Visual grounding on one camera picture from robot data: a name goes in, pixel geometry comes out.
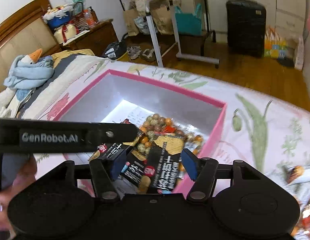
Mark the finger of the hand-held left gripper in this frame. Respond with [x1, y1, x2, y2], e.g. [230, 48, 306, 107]
[86, 122, 144, 153]

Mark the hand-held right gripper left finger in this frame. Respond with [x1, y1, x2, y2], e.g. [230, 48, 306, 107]
[55, 151, 128, 202]

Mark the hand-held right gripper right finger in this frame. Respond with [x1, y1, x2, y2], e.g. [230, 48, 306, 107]
[181, 149, 261, 202]

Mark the black cracker packet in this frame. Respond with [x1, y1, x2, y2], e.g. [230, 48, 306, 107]
[89, 142, 128, 162]
[120, 150, 150, 194]
[146, 141, 183, 194]

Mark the clear bag of coated nuts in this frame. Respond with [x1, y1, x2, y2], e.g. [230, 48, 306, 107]
[139, 114, 204, 155]

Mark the pink cardboard box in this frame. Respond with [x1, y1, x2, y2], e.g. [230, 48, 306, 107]
[53, 69, 228, 198]

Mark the white snack bar packet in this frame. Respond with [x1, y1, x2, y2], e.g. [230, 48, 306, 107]
[285, 166, 310, 185]

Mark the instant noodle packet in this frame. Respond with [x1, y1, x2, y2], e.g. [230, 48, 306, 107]
[293, 197, 310, 235]

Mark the person's left hand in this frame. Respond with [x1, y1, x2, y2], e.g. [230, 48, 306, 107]
[0, 156, 38, 233]

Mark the light blue goose plush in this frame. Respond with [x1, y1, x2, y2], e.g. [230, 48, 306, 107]
[3, 49, 55, 103]

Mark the grey and yellow quilt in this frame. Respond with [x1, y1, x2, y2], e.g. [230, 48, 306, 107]
[10, 49, 110, 120]

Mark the floral printed bedsheet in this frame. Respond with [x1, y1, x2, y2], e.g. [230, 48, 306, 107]
[25, 55, 310, 230]

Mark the black bag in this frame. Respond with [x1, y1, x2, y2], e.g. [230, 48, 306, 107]
[102, 34, 129, 60]

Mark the grey sneaker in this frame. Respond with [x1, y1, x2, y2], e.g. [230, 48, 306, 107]
[141, 49, 158, 62]
[127, 45, 142, 60]

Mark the wooden nightstand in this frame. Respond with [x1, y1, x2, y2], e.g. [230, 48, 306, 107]
[61, 19, 119, 57]

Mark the wooden headboard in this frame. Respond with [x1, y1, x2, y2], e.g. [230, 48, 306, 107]
[0, 0, 63, 85]

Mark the white bundle with red ribbon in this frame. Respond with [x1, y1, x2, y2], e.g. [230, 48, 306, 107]
[53, 22, 79, 45]

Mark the wooden rolling side table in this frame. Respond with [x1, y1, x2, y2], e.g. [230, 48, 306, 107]
[132, 0, 242, 68]

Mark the printed plastic bag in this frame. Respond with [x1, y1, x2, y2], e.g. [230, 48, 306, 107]
[134, 16, 152, 35]

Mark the brown paper bag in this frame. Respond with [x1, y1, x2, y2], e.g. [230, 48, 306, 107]
[151, 6, 180, 35]
[123, 7, 140, 37]

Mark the red gift box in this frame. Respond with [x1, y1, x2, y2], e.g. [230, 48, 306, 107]
[70, 11, 98, 29]

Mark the orange bottle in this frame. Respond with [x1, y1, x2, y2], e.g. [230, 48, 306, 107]
[84, 9, 95, 28]

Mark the teal shopping bag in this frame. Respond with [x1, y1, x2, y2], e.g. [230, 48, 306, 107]
[175, 4, 203, 36]

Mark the black suitcase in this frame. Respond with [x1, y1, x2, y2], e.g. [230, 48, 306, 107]
[225, 0, 267, 58]

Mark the colourful gift bag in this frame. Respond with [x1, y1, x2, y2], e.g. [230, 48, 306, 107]
[265, 26, 296, 58]

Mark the white plastic bag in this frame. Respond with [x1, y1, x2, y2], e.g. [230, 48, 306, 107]
[294, 37, 306, 70]

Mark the white wardrobe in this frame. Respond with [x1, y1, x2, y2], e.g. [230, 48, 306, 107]
[205, 0, 308, 40]

